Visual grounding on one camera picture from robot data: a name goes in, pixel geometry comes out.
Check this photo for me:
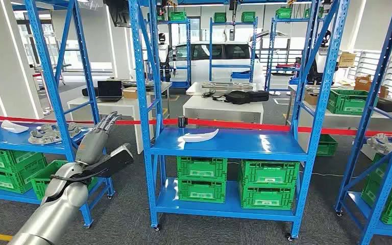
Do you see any black and white humanoid robot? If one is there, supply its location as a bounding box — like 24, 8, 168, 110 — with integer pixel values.
307, 30, 339, 85
157, 33, 177, 83

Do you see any black laptop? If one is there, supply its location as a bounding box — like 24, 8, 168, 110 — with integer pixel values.
96, 80, 124, 103

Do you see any black backpack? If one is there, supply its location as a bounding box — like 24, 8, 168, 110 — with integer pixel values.
212, 90, 251, 105

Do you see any grey cast metal part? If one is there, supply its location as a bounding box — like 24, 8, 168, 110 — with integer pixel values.
28, 122, 82, 145
366, 133, 392, 164

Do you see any black overhead monitor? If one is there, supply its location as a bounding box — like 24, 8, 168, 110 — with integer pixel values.
103, 0, 131, 28

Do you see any long red barrier tape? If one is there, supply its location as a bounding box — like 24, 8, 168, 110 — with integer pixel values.
0, 115, 392, 137

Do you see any white car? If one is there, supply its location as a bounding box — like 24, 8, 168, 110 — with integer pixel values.
141, 41, 265, 85

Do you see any white curved plastic part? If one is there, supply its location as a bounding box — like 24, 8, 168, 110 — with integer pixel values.
0, 120, 30, 134
177, 128, 219, 143

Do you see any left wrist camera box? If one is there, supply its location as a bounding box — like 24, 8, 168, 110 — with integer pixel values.
81, 143, 134, 180

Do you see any black hard case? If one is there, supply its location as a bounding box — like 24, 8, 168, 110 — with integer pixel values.
247, 90, 270, 103

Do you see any white table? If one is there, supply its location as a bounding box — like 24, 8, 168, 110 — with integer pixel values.
297, 101, 392, 133
182, 95, 264, 125
66, 96, 155, 155

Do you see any long grey metal panel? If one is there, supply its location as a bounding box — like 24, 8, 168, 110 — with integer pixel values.
201, 82, 254, 92

